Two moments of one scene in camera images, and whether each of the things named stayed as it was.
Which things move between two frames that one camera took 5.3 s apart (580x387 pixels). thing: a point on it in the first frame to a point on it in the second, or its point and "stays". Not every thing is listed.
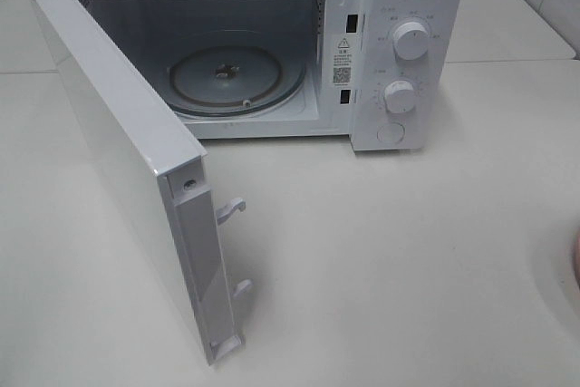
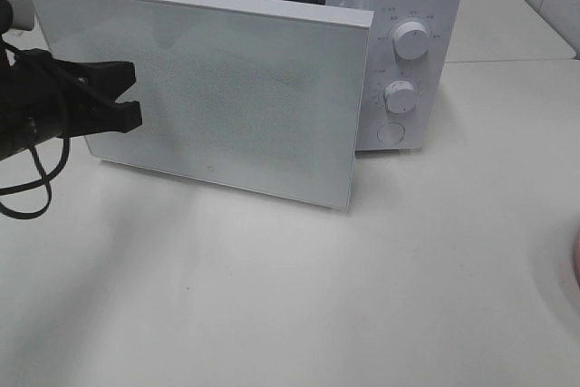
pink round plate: x=576 y=261 stays
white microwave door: x=160 y=167 to x=271 y=94
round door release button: x=391 y=132 stays
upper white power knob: x=410 y=40 stays
